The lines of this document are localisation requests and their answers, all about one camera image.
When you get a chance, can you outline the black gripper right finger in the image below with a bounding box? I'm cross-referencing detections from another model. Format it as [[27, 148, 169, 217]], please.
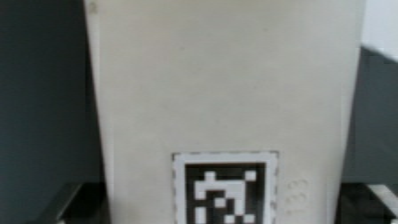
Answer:
[[334, 183, 398, 224]]

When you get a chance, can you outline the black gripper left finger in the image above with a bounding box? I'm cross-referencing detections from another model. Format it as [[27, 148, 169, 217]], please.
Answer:
[[34, 181, 112, 224]]

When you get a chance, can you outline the white cabinet top block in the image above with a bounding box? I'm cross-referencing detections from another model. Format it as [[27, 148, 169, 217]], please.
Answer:
[[82, 0, 364, 224]]

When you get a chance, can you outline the white U-shaped fence frame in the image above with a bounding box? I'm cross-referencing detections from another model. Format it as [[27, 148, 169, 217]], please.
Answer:
[[362, 0, 398, 62]]

